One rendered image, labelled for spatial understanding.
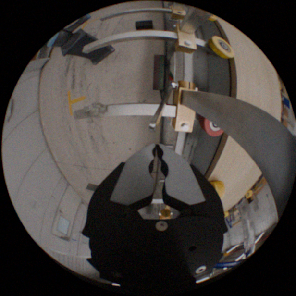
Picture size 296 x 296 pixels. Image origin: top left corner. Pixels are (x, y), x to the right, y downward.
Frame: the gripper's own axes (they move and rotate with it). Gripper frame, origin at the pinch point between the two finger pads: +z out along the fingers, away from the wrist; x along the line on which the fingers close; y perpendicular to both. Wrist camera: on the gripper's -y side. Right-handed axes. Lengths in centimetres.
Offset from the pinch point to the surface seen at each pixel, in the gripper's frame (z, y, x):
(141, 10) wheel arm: 17, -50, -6
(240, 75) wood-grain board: 10.5, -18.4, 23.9
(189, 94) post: 8.5, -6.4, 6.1
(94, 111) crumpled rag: 13.6, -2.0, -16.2
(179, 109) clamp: 13.5, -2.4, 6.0
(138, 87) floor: 101, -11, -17
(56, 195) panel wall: 29, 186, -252
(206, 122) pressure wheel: 9.9, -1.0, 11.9
